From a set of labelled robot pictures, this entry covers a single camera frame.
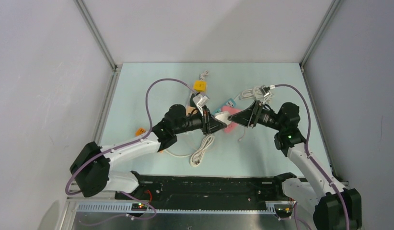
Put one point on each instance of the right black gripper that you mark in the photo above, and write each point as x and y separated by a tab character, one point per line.
248	117

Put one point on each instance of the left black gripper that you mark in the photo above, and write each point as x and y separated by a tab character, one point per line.
210	125

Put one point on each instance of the beige cube plug adapter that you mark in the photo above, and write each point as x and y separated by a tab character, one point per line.
191	111

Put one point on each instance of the yellow cube plug adapter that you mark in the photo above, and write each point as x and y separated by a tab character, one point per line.
200	86

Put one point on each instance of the orange power strip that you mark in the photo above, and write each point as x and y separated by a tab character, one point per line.
140	131

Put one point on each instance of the white plug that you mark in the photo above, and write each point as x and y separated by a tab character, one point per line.
223	117

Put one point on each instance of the white multicolour power strip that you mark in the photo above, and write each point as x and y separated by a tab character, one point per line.
203	75

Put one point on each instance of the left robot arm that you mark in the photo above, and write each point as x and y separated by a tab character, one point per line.
94	168

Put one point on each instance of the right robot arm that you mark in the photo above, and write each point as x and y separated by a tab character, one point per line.
332	205

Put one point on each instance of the blue power strip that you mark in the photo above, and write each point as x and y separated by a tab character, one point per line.
228	103

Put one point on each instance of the right circuit board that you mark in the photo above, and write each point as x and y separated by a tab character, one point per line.
284	212

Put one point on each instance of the circuit board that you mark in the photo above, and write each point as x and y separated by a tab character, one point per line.
139	207
284	212

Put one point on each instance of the left circuit board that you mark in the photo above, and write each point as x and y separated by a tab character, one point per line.
139	207

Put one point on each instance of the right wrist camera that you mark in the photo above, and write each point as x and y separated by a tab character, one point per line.
266	92

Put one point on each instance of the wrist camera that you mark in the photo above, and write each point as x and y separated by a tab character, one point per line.
266	92
200	101

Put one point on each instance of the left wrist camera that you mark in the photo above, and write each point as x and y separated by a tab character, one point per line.
200	101

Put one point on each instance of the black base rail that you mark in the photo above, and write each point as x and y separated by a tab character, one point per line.
191	193

